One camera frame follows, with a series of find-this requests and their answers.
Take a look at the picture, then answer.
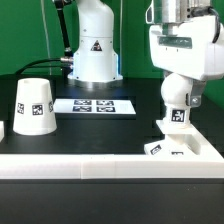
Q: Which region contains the white L-shaped fence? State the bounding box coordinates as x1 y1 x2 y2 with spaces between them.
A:
0 131 224 179

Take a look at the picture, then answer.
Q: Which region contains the black cable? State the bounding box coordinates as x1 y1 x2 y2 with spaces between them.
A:
14 56 74 76

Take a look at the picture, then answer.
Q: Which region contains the white block at left edge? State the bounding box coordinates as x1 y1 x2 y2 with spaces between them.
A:
0 121 4 142

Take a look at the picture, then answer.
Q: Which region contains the white lamp bulb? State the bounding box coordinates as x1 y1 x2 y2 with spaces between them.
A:
161 73 193 128

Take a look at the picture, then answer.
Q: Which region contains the white marker sheet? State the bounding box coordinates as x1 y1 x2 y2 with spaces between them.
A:
54 99 136 115

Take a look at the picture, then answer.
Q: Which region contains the black corrugated hose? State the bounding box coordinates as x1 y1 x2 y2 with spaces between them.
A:
51 0 74 57

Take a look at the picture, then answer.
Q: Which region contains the white lamp base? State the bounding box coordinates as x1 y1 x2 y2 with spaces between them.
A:
144 120 200 158

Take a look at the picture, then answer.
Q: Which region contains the white lamp shade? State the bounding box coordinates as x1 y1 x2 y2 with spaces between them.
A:
13 78 57 136

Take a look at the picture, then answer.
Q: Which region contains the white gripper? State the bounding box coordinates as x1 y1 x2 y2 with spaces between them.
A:
149 16 224 107

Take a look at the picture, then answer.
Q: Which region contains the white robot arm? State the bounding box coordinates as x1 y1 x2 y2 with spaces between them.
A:
69 0 224 107

